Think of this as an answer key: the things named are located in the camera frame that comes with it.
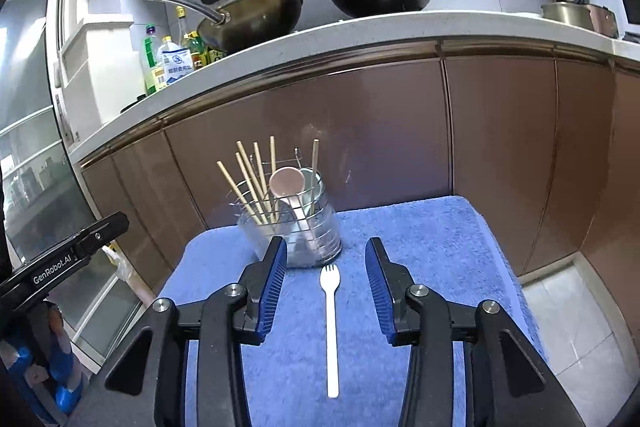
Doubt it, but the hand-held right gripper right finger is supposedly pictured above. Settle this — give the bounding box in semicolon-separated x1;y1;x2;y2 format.
365;237;586;427

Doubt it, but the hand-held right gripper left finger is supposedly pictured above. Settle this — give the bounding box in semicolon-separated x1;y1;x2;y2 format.
75;237;288;427

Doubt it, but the white plastic fork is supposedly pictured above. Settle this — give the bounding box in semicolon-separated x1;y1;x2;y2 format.
320;263;342;399

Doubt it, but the clear utensil holder wire rack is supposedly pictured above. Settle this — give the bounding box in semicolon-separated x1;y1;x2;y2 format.
231;148;344;269

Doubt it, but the pink plastic spoon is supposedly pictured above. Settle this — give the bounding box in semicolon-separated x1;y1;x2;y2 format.
269;167;318;253

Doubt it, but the person's left hand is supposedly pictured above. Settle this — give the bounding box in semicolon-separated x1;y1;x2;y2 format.
0;302;87;414

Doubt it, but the blue towel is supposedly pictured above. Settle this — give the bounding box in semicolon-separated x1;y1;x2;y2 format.
150;196;551;427

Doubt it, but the white spoon in holder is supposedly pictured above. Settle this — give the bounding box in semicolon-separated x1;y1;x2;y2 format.
299;168;323;253

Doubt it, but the glass sliding door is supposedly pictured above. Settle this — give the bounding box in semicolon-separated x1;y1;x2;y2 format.
0;0;146;365

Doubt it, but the brown kitchen base cabinet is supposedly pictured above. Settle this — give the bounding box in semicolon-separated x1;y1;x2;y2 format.
80;38;640;308

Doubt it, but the green bottle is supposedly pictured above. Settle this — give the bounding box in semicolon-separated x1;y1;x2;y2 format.
143;25;160;96

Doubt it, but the white salt bag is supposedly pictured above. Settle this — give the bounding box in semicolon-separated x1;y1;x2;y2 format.
157;37;195;88

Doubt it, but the dark sauce bottle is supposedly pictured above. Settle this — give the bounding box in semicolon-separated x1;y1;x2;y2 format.
186;32;223;70

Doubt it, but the yellow cap oil bottle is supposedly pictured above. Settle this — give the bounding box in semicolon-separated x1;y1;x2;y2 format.
174;6;189;50

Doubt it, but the white kitchen countertop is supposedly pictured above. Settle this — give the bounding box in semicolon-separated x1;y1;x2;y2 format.
66;9;640;164

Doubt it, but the bronze wok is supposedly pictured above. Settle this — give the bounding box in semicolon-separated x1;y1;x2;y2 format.
147;0;305;54

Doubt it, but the white microwave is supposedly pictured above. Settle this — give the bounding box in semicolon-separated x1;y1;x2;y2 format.
617;0;640;42

